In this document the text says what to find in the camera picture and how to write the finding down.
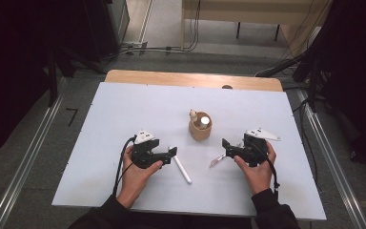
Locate pale wooden desk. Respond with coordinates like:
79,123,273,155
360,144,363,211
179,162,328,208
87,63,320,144
180,0,333,53

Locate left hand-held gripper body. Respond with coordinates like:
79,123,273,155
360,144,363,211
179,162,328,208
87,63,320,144
132,130,160,170

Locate black cabinet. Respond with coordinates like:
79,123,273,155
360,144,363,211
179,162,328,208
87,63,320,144
85,0,131,63

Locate person's right hand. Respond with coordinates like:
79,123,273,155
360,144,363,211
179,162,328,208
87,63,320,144
234,141,277,196

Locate metal floor rail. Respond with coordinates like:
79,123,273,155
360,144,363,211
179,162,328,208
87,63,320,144
295,89,366,229
0,92,67,229

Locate long white pen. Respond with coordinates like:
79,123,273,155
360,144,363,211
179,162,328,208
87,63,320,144
168,146,193,185

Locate clear mechanical pencil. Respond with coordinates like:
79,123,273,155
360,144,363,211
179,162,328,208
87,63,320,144
208,153,228,169

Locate short white tube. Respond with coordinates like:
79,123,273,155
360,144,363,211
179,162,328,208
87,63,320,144
199,115,212,130

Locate hand-held gripper black cable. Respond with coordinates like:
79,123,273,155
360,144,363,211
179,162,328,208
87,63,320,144
246,138,281,193
112,135,138,198

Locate black tripod stand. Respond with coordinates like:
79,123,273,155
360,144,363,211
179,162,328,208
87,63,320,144
255,52,330,113
46,47,107,108

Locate left hand-held gripper black cable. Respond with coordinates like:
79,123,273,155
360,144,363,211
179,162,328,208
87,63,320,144
112,135,138,198

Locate black cable beside table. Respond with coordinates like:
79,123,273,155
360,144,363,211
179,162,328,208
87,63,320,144
294,98,320,192

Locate light wooden table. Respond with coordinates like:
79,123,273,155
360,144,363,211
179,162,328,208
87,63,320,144
104,69,284,93

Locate floor cables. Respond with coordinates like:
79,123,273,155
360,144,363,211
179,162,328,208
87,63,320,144
103,0,203,61

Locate black curtain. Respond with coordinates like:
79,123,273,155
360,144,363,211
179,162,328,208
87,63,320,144
311,0,366,171
0,0,89,161

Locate right hand-held gripper black cable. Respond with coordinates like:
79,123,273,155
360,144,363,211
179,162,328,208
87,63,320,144
246,138,281,193

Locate tan pen holder with bear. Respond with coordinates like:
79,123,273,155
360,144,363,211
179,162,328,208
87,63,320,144
188,109,214,142

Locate person's left hand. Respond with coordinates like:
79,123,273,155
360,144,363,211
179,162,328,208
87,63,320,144
115,145,164,209

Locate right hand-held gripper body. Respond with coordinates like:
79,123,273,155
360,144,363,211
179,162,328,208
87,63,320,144
242,128,281,168

